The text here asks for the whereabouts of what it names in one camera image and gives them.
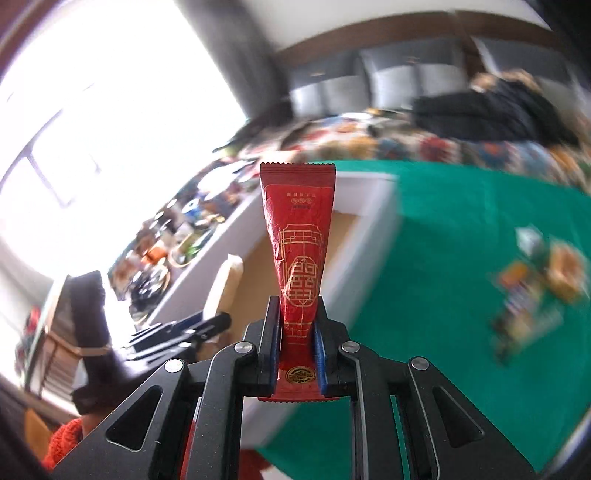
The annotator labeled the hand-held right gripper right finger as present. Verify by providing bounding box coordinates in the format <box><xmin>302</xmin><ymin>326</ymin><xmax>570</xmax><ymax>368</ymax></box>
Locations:
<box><xmin>314</xmin><ymin>295</ymin><xmax>539</xmax><ymax>480</ymax></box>

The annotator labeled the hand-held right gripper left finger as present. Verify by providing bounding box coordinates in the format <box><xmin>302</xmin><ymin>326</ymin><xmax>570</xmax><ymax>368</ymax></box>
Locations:
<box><xmin>51</xmin><ymin>295</ymin><xmax>282</xmax><ymax>480</ymax></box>

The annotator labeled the grey and white pillow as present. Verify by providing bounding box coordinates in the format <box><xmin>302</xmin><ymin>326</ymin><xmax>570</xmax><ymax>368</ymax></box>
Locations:
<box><xmin>360</xmin><ymin>46</ymin><xmax>467</xmax><ymax>114</ymax></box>
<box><xmin>288</xmin><ymin>80</ymin><xmax>365</xmax><ymax>118</ymax></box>
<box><xmin>471</xmin><ymin>34</ymin><xmax>573</xmax><ymax>79</ymax></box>

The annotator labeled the orange snack packet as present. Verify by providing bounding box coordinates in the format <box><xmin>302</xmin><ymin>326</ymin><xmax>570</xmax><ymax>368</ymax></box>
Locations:
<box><xmin>496</xmin><ymin>261</ymin><xmax>532</xmax><ymax>289</ymax></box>

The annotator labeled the red snack packet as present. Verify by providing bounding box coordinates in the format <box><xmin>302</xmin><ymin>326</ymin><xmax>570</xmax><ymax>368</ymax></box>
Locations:
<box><xmin>257</xmin><ymin>161</ymin><xmax>340</xmax><ymax>404</ymax></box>

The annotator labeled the long dark sausage packet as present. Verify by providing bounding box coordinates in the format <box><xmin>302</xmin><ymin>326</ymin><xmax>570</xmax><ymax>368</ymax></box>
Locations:
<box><xmin>490</xmin><ymin>307</ymin><xmax>566</xmax><ymax>365</ymax></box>

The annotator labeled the white cardboard box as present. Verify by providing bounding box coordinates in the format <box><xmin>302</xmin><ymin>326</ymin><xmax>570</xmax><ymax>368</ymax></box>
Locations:
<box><xmin>148</xmin><ymin>173</ymin><xmax>400</xmax><ymax>448</ymax></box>

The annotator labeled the pale cake packet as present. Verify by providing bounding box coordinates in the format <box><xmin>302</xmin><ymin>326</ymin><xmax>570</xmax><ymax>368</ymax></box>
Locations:
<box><xmin>203</xmin><ymin>254</ymin><xmax>245</xmax><ymax>344</ymax></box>

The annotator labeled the grey curtain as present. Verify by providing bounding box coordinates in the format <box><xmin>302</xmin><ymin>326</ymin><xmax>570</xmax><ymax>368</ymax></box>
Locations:
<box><xmin>175</xmin><ymin>0</ymin><xmax>289</xmax><ymax>121</ymax></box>

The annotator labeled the clear bread loaf packet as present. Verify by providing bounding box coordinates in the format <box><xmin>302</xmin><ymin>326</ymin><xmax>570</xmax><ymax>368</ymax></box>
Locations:
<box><xmin>545</xmin><ymin>242</ymin><xmax>585</xmax><ymax>303</ymax></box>

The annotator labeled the grey triangular snack packet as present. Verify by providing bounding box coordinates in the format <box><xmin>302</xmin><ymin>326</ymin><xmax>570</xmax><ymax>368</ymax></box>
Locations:
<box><xmin>515</xmin><ymin>226</ymin><xmax>546</xmax><ymax>254</ymax></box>

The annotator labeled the black puffer jacket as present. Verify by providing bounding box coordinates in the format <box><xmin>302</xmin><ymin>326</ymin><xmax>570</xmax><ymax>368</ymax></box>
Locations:
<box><xmin>411</xmin><ymin>78</ymin><xmax>583</xmax><ymax>146</ymax></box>

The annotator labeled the tan cloth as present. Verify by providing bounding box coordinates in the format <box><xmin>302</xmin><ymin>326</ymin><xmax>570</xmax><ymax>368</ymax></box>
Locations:
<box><xmin>471</xmin><ymin>69</ymin><xmax>546</xmax><ymax>93</ymax></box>

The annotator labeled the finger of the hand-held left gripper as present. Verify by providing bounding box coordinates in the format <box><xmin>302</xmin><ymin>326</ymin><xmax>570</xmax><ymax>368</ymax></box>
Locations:
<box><xmin>131</xmin><ymin>312</ymin><xmax>232</xmax><ymax>344</ymax></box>
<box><xmin>124</xmin><ymin>339</ymin><xmax>199</xmax><ymax>361</ymax></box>

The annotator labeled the bright window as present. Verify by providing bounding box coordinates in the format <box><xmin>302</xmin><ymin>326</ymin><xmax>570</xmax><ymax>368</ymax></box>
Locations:
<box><xmin>0</xmin><ymin>0</ymin><xmax>250</xmax><ymax>296</ymax></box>

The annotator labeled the green satin cloth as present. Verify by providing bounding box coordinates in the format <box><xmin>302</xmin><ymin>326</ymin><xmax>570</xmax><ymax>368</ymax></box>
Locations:
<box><xmin>256</xmin><ymin>159</ymin><xmax>591</xmax><ymax>480</ymax></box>

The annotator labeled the colourful printed bedsheet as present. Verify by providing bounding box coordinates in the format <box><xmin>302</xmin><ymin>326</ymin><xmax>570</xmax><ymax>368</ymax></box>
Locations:
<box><xmin>231</xmin><ymin>108</ymin><xmax>591</xmax><ymax>190</ymax></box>

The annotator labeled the wooden cabinet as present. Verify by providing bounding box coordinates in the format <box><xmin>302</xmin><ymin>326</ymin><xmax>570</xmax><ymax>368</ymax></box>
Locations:
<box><xmin>14</xmin><ymin>277</ymin><xmax>93</xmax><ymax>402</ymax></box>

